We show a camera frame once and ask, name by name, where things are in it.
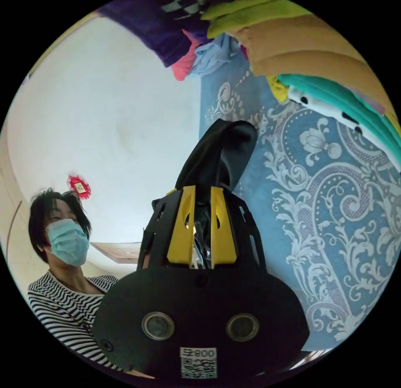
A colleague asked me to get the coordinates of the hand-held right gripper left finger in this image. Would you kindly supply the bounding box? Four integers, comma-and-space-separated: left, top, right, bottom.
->
166, 185, 197, 266

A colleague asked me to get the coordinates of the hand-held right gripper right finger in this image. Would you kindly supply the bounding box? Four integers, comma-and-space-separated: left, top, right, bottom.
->
210, 186, 237, 270

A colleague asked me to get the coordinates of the black hooded jacket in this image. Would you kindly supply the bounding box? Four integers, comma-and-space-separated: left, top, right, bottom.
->
174, 118, 259, 270

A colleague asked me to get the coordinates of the bed with blue patterned quilt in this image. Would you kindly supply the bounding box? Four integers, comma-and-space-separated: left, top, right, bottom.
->
199, 64, 401, 353

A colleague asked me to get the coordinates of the person's body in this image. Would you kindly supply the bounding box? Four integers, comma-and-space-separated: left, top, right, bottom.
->
28, 187, 134, 373

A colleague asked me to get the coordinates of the pile of clothes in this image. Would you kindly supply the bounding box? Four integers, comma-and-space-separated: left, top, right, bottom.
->
99, 0, 401, 172

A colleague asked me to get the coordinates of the red wall ornament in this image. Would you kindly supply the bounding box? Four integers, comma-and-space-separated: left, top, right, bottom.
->
66, 174, 92, 202

